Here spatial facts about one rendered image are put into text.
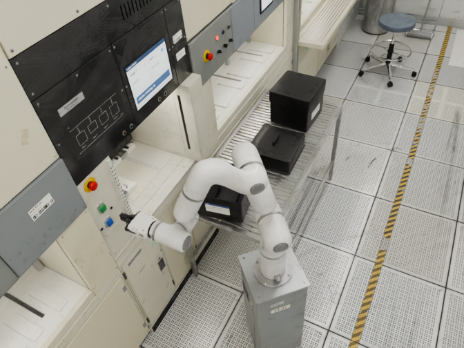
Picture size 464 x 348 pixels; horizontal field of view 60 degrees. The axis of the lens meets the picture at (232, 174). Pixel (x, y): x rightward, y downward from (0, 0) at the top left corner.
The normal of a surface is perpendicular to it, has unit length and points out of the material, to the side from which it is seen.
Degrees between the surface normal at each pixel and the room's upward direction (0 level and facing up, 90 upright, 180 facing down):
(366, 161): 0
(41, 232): 90
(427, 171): 0
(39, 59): 90
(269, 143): 0
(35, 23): 91
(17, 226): 90
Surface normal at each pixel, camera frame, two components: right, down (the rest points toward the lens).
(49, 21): 0.89, 0.30
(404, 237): -0.07, -0.69
